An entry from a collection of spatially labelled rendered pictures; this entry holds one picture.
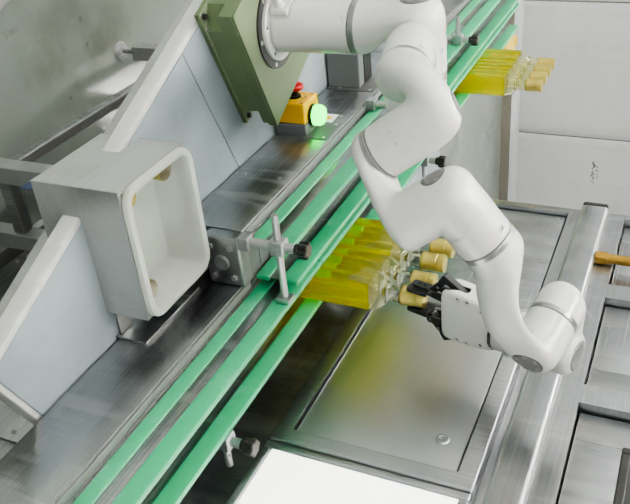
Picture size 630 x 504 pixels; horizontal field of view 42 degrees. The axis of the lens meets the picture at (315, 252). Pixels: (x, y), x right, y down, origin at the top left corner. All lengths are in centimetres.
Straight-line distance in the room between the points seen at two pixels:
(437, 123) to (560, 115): 651
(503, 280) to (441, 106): 26
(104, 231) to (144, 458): 33
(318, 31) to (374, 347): 58
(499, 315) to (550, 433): 30
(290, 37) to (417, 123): 41
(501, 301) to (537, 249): 71
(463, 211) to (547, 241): 81
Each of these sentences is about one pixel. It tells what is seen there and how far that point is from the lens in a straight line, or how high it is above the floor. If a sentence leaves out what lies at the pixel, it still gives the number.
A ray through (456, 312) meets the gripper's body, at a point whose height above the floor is 123.
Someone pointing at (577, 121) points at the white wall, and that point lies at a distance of 763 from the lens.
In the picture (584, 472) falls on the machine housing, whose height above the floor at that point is 146.
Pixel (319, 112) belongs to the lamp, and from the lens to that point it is 167.
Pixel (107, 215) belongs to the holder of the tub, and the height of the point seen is 80.
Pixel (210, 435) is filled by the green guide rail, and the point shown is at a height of 94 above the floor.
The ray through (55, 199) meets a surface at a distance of 124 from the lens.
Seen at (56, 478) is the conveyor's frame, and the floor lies 85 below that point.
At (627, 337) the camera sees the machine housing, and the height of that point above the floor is 149.
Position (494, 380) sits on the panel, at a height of 129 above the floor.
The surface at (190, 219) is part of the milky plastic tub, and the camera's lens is 132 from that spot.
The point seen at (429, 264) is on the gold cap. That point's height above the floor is 114.
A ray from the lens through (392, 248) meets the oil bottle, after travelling 151.
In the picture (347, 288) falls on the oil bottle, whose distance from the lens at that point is 143.
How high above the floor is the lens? 152
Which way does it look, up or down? 23 degrees down
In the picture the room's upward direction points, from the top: 99 degrees clockwise
